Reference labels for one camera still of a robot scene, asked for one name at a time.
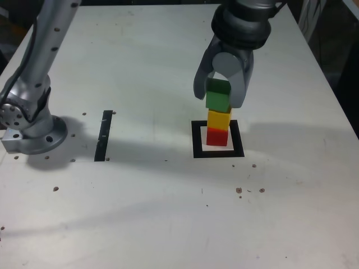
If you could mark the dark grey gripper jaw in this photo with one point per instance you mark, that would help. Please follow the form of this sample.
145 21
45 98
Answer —
202 75

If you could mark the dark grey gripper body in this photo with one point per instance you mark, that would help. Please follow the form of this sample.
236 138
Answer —
238 51

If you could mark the green cube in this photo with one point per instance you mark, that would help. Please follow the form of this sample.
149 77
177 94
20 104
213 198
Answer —
217 96

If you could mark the black tape strip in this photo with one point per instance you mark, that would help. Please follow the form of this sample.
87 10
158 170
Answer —
102 140

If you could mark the red cube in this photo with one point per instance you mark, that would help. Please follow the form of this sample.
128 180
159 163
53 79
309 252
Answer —
216 138

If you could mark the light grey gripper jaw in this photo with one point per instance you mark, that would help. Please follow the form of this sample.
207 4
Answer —
234 73

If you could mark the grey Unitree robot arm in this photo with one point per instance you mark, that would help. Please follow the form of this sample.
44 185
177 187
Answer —
39 70

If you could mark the black tape square outline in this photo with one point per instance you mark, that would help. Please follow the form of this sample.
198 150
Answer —
196 145

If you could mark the yellow cube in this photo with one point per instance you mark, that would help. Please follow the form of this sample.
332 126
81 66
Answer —
218 119

